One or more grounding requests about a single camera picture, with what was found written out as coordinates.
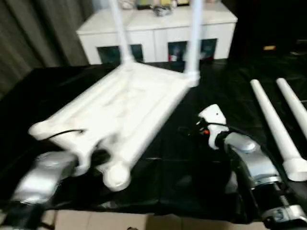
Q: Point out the white cabinet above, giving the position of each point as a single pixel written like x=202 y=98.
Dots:
x=148 y=26

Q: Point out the black mat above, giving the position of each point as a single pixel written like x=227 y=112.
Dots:
x=204 y=167

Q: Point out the glass bowl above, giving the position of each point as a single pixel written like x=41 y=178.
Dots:
x=161 y=10

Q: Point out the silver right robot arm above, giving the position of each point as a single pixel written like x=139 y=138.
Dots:
x=259 y=167

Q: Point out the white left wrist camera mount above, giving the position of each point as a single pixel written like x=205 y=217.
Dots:
x=82 y=165

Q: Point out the white plastic table leg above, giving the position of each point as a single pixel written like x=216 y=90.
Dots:
x=194 y=36
x=121 y=31
x=292 y=98
x=273 y=119

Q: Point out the white plastic table top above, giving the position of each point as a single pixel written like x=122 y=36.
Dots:
x=120 y=100

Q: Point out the grey curtain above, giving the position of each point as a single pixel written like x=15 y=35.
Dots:
x=36 y=36

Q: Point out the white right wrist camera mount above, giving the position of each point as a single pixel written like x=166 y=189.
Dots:
x=214 y=115

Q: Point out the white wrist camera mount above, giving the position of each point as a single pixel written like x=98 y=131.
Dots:
x=214 y=115
x=82 y=165

